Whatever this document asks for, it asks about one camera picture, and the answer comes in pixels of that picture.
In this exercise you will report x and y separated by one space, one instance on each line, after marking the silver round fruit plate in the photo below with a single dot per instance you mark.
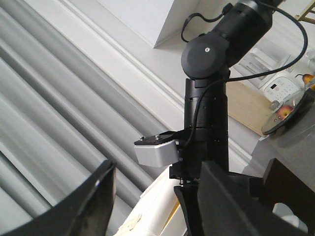
300 102

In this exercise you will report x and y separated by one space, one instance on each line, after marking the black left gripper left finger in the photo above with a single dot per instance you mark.
84 212

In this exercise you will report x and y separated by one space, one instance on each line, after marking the red yellow apple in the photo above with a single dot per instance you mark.
283 111

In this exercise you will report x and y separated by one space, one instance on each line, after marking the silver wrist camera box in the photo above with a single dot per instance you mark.
158 150

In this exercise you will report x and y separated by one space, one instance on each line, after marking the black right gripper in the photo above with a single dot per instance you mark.
188 171

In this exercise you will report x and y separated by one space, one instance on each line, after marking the yellow pear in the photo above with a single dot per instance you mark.
307 79

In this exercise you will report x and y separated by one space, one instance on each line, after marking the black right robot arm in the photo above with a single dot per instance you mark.
206 61

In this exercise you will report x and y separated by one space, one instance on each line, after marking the grey curtain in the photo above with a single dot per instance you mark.
70 98

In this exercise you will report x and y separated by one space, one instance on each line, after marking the light wooden board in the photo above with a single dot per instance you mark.
247 106

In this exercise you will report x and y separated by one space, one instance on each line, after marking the white rice cooker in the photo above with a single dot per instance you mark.
280 86

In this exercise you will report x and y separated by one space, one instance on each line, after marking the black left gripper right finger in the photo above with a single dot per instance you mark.
227 210

